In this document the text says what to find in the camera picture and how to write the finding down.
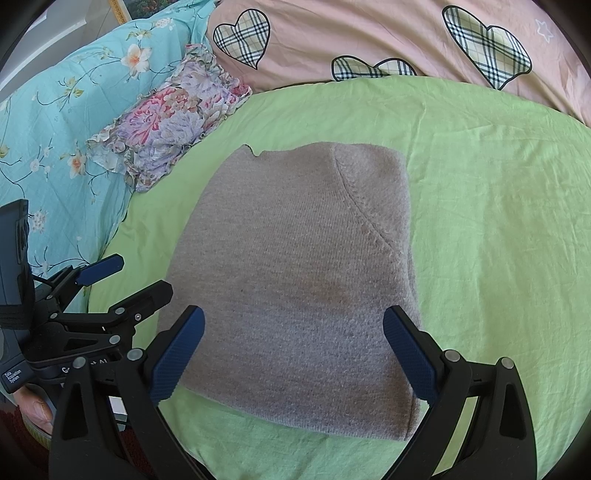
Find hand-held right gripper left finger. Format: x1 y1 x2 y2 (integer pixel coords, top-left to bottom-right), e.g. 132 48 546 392
48 305 213 480

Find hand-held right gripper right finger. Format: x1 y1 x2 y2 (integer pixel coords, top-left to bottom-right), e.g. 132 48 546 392
383 305 539 480

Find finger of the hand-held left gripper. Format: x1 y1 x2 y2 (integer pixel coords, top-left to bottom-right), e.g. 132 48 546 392
39 254 125 315
52 279 174 347

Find beige knit sweater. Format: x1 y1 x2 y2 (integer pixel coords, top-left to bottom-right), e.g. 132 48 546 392
157 142 424 444

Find person's left hand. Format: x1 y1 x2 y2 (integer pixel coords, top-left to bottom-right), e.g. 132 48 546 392
16 388 59 437

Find light green bed sheet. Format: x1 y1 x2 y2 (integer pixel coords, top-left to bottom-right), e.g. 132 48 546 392
88 76 591 480

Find teal floral duvet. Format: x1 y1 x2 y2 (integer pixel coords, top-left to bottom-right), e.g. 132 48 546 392
0 0 223 319

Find floral ruffled pillow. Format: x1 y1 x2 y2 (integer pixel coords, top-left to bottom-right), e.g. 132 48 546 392
87 44 254 193

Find gold framed picture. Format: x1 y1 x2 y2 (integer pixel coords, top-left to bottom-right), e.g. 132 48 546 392
108 0 172 24

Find pink quilt with plaid hearts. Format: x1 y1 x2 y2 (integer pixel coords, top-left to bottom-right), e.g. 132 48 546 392
205 0 591 128

